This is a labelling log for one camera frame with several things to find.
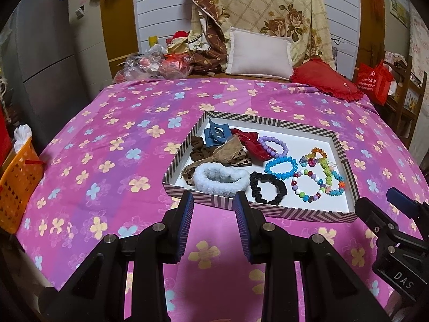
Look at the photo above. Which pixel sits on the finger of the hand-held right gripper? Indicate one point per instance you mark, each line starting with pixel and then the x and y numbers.
pixel 375 218
pixel 402 201

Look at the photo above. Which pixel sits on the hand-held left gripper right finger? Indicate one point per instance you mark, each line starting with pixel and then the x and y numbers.
pixel 243 231

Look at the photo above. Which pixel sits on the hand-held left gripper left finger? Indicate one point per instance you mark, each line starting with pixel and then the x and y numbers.
pixel 186 228

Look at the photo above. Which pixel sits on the striped cardboard tray box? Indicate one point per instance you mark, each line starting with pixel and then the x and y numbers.
pixel 335 204

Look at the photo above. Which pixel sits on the white fluffy scrunchie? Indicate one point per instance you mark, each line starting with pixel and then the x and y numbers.
pixel 207 181

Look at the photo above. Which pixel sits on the black scrunchie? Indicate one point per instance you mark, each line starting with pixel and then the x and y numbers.
pixel 280 191

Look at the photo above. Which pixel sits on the brown scrunchie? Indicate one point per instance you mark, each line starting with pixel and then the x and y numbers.
pixel 197 151

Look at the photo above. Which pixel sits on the burlap leopard hair bow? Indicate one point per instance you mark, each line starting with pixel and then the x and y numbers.
pixel 228 151

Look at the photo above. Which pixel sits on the red velvet hair bow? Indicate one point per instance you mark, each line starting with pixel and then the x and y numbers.
pixel 254 147

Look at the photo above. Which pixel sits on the blue hair claw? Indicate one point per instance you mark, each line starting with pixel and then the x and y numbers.
pixel 214 137

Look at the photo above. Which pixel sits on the wooden chair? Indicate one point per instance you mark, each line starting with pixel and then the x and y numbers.
pixel 407 97

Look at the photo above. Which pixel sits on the red shopping bag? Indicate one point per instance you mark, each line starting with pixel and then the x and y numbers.
pixel 373 84

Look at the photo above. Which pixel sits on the pink floral bedsheet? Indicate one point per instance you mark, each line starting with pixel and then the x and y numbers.
pixel 100 134

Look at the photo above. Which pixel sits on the red ruffled cushion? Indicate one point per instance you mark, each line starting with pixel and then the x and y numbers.
pixel 321 80

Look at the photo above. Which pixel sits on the red plastic package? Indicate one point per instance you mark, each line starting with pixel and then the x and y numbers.
pixel 176 65

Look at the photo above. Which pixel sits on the clear plastic bag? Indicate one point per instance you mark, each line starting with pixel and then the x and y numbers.
pixel 144 63

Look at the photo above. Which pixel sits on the orange plastic basket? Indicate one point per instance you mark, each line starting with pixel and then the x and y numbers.
pixel 16 181

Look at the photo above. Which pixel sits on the white pillow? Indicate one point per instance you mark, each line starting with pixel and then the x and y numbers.
pixel 258 53

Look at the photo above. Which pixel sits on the white plastic bag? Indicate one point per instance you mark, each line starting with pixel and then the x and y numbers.
pixel 22 133

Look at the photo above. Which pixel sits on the yellow bottle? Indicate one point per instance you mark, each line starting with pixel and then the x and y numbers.
pixel 153 42

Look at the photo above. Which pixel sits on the red plush toy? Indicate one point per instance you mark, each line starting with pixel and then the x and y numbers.
pixel 179 35

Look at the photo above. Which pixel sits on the red cloth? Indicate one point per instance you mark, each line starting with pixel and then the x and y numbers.
pixel 5 134

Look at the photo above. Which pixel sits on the grey refrigerator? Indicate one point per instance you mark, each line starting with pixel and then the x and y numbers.
pixel 43 57

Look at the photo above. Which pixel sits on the white slatted headboard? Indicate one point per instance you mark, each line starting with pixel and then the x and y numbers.
pixel 161 6

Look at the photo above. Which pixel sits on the beige floral quilt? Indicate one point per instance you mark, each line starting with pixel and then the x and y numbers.
pixel 268 0

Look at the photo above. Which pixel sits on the framed wall picture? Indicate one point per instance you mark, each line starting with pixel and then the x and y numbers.
pixel 400 8

